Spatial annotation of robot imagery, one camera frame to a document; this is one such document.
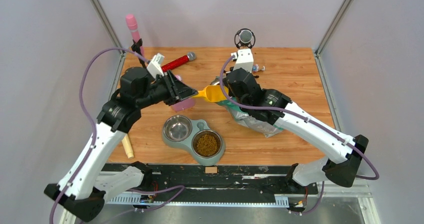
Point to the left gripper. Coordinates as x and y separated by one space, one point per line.
177 90

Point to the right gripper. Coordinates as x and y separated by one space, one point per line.
230 92

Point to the yellow plastic scoop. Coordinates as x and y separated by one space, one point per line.
212 93

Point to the green pet food bag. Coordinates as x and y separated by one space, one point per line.
244 119

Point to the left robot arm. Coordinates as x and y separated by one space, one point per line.
78 191

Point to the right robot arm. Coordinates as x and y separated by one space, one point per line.
343 152

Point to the grey double pet bowl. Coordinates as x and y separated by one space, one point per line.
205 145

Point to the pink metronome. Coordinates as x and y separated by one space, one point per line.
183 105

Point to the small toy figurine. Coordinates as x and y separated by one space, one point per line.
257 68

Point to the red glitter microphone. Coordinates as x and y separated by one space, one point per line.
190 56

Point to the silver studio microphone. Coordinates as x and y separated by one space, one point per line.
244 38

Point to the black round-base mic stand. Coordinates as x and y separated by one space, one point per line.
138 48

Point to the pink microphone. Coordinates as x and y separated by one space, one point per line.
132 26

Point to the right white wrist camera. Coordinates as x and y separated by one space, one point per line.
243 59

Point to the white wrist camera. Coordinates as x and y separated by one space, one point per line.
155 66
243 59

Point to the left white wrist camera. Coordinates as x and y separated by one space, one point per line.
155 66

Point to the wooden block on rail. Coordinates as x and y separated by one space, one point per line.
211 170

